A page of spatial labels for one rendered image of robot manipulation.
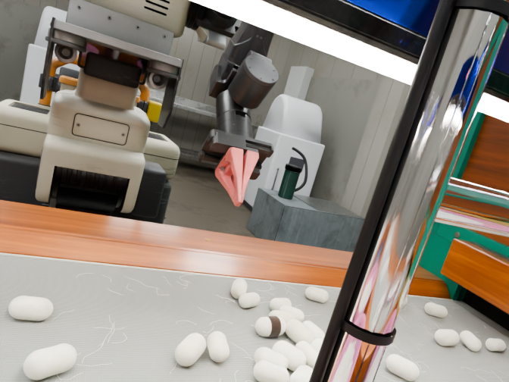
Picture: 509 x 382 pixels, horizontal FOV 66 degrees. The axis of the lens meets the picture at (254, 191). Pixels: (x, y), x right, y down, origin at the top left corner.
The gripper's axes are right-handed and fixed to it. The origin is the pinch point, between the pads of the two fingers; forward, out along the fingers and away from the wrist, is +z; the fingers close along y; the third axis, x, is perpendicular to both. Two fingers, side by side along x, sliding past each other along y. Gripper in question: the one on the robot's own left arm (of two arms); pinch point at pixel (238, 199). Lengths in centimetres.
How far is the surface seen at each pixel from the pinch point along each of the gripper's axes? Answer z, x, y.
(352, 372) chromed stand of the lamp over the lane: 27.3, -28.8, -8.5
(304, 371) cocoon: 24.0, -9.0, 1.6
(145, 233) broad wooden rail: 2.4, 9.5, -11.0
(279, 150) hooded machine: -210, 210, 143
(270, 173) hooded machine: -195, 228, 141
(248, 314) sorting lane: 16.1, 0.6, 0.6
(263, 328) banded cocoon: 18.8, -3.6, 0.4
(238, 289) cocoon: 12.7, 1.6, -0.1
